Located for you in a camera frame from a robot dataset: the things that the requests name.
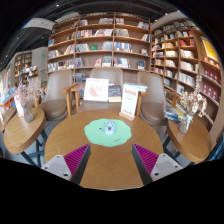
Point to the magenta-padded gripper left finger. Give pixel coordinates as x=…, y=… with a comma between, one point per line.
x=74, y=159

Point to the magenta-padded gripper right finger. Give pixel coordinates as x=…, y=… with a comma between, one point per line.
x=149, y=159

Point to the green cloud-shaped mouse pad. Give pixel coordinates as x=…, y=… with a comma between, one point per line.
x=96, y=135

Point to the round wooden side table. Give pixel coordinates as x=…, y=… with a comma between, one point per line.
x=23, y=133
x=190, y=143

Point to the brown padded wooden armchair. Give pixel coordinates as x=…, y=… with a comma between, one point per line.
x=55, y=106
x=153, y=110
x=106, y=72

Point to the glass vase with dried flowers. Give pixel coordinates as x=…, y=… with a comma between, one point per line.
x=185, y=125
x=28, y=115

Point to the stack of books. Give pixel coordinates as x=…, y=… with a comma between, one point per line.
x=173, y=114

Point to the white sign on wooden stand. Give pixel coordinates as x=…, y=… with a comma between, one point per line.
x=129, y=100

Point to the blue book stack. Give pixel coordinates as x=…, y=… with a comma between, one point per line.
x=140, y=87

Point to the white framed art print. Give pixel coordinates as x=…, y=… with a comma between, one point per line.
x=96, y=90

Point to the dark cover book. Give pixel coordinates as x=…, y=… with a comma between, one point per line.
x=115, y=93

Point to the small white table card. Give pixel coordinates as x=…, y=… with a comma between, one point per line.
x=18, y=106

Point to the small distant bookshelf unit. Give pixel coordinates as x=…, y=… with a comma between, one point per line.
x=22, y=65

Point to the curved wooden bookshelf unit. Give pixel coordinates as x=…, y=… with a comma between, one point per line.
x=186, y=56

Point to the wide wooden bookshelf unit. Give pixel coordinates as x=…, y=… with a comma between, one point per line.
x=100, y=40

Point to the white hanging ceiling panel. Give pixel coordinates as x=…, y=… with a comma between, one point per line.
x=38, y=23

